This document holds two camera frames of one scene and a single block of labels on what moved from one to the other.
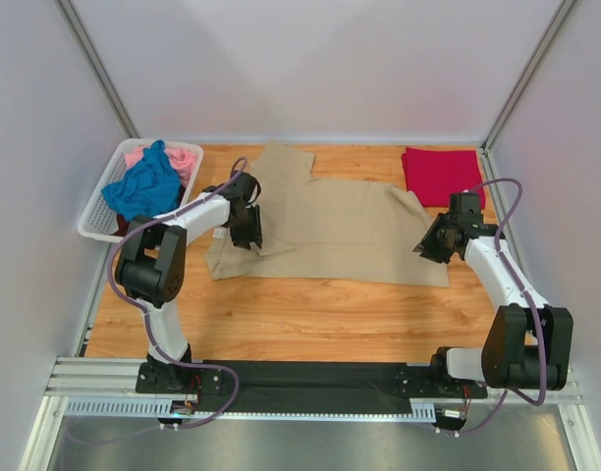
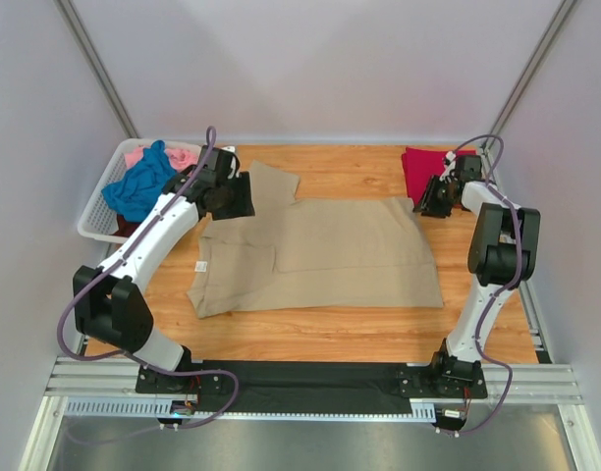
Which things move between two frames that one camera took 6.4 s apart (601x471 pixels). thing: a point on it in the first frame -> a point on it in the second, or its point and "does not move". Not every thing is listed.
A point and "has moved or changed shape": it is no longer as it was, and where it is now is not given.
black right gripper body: x=429 y=242 -> x=432 y=196
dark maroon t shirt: x=122 y=224 does not move
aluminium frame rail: x=72 y=376 does not move
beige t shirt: x=320 y=228 has moved or changed shape
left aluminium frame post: x=97 y=67 does not move
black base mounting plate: x=303 y=387 does not move
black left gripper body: x=247 y=235 -> x=239 y=194
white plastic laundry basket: x=99 y=220 does not move
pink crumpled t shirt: x=185 y=160 does not move
